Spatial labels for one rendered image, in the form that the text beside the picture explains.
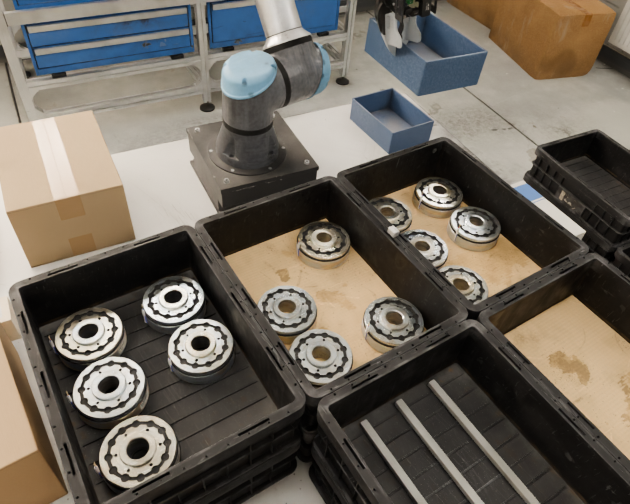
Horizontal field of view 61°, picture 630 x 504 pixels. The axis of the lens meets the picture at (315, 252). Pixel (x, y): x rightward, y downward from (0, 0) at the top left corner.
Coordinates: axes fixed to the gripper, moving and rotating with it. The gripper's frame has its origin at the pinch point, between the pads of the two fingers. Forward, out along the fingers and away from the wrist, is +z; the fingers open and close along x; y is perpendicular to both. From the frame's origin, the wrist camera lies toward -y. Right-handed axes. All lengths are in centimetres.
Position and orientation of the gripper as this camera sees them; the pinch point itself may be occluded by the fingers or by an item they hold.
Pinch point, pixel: (395, 46)
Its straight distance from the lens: 113.7
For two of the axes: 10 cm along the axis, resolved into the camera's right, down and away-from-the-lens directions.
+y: 4.2, 6.8, -6.1
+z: 0.6, 6.5, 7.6
